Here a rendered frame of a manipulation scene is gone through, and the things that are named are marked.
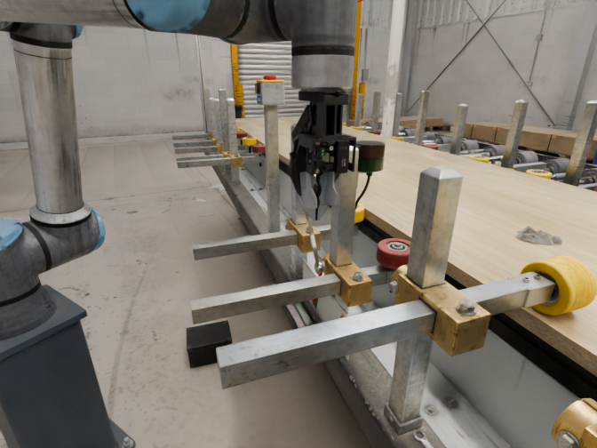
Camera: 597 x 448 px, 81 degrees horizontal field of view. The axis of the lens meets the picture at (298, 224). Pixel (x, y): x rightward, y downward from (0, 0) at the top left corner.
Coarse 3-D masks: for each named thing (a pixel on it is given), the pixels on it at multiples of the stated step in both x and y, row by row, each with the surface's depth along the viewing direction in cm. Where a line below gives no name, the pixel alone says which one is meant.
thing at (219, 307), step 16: (368, 272) 71; (384, 272) 71; (256, 288) 66; (272, 288) 66; (288, 288) 66; (304, 288) 66; (320, 288) 67; (336, 288) 69; (192, 304) 61; (208, 304) 61; (224, 304) 61; (240, 304) 62; (256, 304) 64; (272, 304) 65; (208, 320) 61
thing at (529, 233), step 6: (528, 228) 78; (522, 234) 76; (528, 234) 75; (534, 234) 76; (540, 234) 75; (546, 234) 74; (534, 240) 75; (540, 240) 74; (546, 240) 74; (552, 240) 74; (558, 240) 74
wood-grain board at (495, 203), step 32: (256, 128) 247; (288, 128) 247; (352, 128) 247; (288, 160) 153; (384, 160) 150; (416, 160) 150; (448, 160) 150; (384, 192) 108; (416, 192) 108; (480, 192) 108; (512, 192) 108; (544, 192) 108; (576, 192) 108; (384, 224) 87; (480, 224) 84; (512, 224) 84; (544, 224) 84; (576, 224) 84; (480, 256) 69; (512, 256) 69; (544, 256) 69; (576, 256) 69; (544, 320) 51; (576, 320) 51; (576, 352) 47
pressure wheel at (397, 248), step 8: (384, 240) 74; (392, 240) 74; (400, 240) 74; (384, 248) 71; (392, 248) 72; (400, 248) 71; (408, 248) 71; (384, 256) 70; (392, 256) 69; (400, 256) 68; (408, 256) 69; (384, 264) 71; (392, 264) 70; (400, 264) 69
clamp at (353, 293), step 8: (328, 256) 76; (328, 264) 73; (352, 264) 72; (328, 272) 74; (336, 272) 70; (344, 272) 69; (352, 272) 69; (344, 280) 67; (352, 280) 66; (368, 280) 66; (344, 288) 67; (352, 288) 65; (360, 288) 66; (368, 288) 67; (344, 296) 68; (352, 296) 66; (360, 296) 67; (368, 296) 67; (352, 304) 67; (360, 304) 68
